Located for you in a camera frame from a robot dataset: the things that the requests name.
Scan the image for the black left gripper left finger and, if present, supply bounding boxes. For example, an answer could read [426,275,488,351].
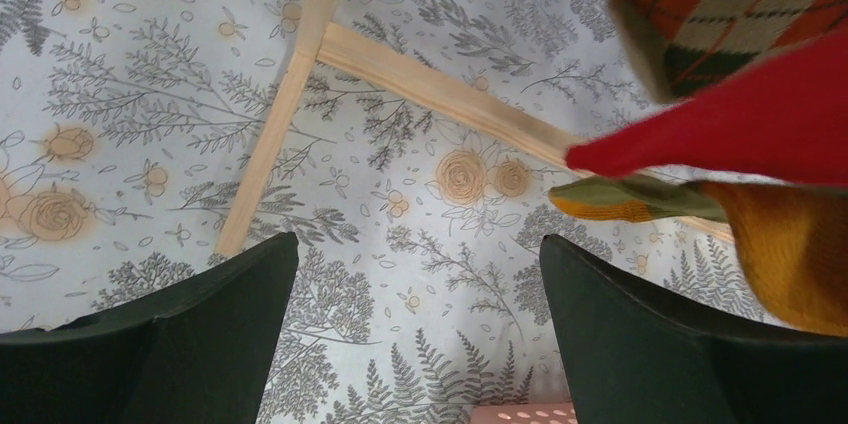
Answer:
[1,233,298,423]

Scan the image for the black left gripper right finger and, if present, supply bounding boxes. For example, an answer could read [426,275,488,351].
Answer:
[539,235,847,424]

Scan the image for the cream patterned sock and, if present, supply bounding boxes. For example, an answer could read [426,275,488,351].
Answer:
[608,0,847,104]

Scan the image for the wooden clothes rack frame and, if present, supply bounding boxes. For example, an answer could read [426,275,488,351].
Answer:
[0,0,737,258]

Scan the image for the pink plastic basket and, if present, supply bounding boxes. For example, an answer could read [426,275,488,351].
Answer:
[469,403,578,424]

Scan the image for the red bear sock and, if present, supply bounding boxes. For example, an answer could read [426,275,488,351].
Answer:
[564,31,847,188]

